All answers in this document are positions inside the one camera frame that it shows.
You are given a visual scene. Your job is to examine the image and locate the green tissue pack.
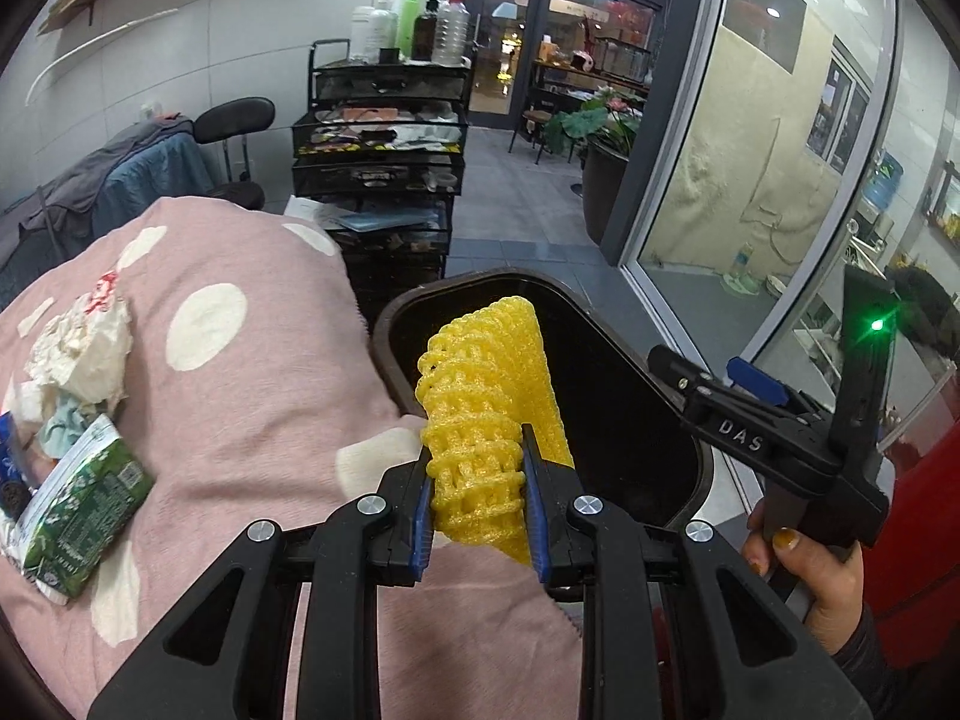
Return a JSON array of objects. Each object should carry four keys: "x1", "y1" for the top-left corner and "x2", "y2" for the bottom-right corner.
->
[{"x1": 13, "y1": 415, "x2": 153, "y2": 600}]

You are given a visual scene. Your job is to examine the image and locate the yellow foam fruit net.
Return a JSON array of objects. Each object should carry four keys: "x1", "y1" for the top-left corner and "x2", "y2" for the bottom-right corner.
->
[{"x1": 415, "y1": 296, "x2": 574, "y2": 564}]

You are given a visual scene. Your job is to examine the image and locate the light blue cloth wad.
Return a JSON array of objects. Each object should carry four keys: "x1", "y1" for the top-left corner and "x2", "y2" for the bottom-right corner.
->
[{"x1": 37, "y1": 390, "x2": 98, "y2": 460}]

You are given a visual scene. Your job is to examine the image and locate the white paper bag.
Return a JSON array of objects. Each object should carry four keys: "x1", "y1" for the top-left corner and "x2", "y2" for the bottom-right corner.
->
[{"x1": 14, "y1": 270, "x2": 133, "y2": 424}]

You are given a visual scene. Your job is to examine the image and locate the dark brown trash bin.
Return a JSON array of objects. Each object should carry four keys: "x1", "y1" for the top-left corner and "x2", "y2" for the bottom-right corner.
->
[{"x1": 371, "y1": 268, "x2": 715, "y2": 530}]

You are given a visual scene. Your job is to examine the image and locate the right hand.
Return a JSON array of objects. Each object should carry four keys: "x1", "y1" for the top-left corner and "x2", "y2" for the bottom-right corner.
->
[{"x1": 740, "y1": 500, "x2": 864, "y2": 655}]

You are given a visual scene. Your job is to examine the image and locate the pink polka dot blanket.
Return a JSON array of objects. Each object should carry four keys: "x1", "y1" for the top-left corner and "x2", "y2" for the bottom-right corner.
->
[{"x1": 2, "y1": 197, "x2": 581, "y2": 718}]

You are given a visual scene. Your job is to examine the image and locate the potted green plant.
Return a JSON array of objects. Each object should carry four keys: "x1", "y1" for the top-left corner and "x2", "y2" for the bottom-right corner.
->
[{"x1": 544, "y1": 88, "x2": 644, "y2": 244}]

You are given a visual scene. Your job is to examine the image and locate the clear plastic bottle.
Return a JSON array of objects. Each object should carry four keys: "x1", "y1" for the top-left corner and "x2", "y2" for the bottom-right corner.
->
[{"x1": 433, "y1": 0, "x2": 470, "y2": 67}]

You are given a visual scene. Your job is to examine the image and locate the massage bed with blue cover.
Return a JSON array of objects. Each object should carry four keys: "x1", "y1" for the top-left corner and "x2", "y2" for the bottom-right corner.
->
[{"x1": 2, "y1": 115, "x2": 213, "y2": 304}]

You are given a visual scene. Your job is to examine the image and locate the dark brown bottle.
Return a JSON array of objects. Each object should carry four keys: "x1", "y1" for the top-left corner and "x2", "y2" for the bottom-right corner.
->
[{"x1": 410, "y1": 0, "x2": 439, "y2": 62}]

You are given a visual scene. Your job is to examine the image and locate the green bottle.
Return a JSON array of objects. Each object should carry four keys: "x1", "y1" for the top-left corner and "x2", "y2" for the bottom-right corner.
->
[{"x1": 395, "y1": 0, "x2": 431, "y2": 62}]

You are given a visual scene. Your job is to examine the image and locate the white pump bottle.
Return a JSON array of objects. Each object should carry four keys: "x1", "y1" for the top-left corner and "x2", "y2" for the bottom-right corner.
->
[{"x1": 348, "y1": 0, "x2": 397, "y2": 64}]

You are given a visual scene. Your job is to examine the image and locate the black round stool chair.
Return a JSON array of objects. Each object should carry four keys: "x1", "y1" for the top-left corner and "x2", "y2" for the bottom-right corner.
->
[{"x1": 192, "y1": 94, "x2": 278, "y2": 210}]

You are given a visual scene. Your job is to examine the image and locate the black wire trolley cart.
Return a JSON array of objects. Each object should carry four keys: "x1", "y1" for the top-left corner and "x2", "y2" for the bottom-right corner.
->
[{"x1": 291, "y1": 39, "x2": 473, "y2": 322}]

